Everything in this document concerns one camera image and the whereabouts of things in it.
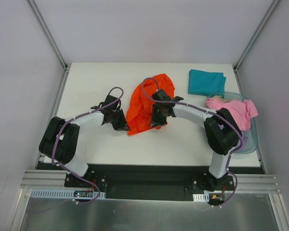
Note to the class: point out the right frame post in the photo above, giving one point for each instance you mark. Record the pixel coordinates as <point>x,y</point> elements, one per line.
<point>260,27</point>

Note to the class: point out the white cable duct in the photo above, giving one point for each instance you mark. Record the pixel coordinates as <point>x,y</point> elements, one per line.
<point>201,197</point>
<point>66,194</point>

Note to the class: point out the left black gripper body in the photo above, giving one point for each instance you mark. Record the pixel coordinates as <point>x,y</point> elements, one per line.
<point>120,119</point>

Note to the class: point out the frame post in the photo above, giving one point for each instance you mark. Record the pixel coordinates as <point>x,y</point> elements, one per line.
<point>260,27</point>
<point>42,23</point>

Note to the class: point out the lavender t-shirt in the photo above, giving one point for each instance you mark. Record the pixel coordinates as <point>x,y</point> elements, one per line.
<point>244,139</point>

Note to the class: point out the aluminium frame rail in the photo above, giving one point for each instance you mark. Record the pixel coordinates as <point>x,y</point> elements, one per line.
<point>241,179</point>

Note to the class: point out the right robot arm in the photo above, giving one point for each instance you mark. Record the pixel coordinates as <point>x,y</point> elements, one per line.
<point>222,132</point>

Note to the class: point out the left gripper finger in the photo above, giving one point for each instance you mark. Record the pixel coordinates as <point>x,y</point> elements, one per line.
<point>122,126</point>
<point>121,120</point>

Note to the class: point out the pink t-shirt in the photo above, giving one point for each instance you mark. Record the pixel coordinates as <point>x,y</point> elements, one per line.
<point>242,111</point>

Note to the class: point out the orange t-shirt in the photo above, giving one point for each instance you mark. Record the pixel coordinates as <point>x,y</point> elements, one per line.
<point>139,113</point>

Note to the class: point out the folded teal t-shirt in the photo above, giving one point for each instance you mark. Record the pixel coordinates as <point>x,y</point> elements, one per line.
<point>204,83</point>

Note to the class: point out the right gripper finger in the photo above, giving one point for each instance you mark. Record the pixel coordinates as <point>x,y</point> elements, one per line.
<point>155,125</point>
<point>163,120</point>

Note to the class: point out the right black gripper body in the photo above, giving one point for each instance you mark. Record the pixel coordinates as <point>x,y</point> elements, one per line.
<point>157,119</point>

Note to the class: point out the right white cable duct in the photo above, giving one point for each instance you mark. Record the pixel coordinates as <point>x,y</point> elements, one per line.
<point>201,197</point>

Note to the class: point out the left frame post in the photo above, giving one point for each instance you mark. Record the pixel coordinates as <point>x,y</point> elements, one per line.
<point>42,23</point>

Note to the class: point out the left white cable duct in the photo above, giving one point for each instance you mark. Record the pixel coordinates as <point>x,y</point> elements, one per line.
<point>66,194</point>

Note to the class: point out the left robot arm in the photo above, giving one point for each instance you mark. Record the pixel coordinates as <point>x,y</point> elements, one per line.
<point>59,142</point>

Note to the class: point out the clear blue plastic basket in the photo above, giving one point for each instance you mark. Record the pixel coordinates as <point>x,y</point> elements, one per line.
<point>252,143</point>

